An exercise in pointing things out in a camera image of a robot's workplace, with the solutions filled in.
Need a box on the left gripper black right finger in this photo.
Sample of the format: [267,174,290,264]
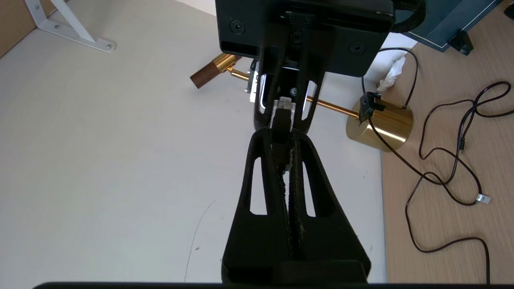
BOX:
[287,129,371,281]

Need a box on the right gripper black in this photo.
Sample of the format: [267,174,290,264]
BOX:
[215,0,396,133]

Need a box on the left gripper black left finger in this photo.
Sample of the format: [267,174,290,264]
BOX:
[221,128,292,283]

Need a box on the black ethernet cable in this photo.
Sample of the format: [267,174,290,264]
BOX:
[269,96,297,177]

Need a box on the black clip on lamp base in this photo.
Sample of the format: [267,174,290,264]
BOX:
[359,92,386,121]

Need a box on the brass desk lamp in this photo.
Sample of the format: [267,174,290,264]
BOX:
[190,52,414,153]

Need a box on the crumpled white tissue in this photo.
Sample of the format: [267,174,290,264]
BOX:
[375,56,407,92]

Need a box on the black clip stand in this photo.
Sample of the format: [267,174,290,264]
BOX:
[450,30,474,56]

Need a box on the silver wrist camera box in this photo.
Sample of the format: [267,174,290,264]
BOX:
[246,58,269,104]

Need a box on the black lamp power cable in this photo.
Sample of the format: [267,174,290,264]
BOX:
[361,48,491,283]

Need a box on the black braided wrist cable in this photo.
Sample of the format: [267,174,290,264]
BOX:
[390,0,427,33]

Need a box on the black cable with silver tip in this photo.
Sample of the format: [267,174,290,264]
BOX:
[426,149,491,206]

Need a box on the black USB cable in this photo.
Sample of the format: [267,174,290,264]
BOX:
[419,81,514,161]

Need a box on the white metal shelf bracket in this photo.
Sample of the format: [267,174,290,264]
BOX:
[24,0,117,53]

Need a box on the wooden wall shelf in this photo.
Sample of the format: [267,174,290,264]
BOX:
[0,0,69,59]

